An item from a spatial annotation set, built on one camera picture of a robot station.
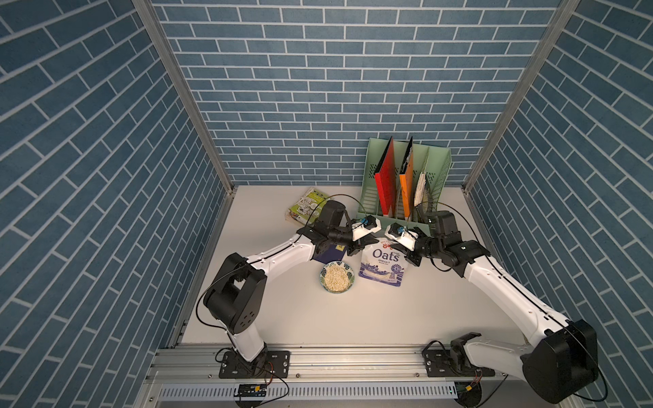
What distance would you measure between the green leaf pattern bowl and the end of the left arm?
0.59 feet

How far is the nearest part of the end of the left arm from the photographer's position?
2.23 ft

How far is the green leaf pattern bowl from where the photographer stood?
2.89 feet
